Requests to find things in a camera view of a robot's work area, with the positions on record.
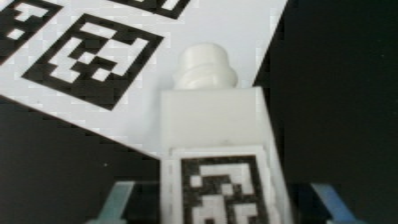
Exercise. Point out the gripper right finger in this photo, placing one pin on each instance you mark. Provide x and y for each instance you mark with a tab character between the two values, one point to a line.
341	215

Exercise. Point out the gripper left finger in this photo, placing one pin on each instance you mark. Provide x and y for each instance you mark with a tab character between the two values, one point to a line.
113	206

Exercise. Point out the white marker sheet with tags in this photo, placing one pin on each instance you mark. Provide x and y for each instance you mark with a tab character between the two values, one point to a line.
88	56

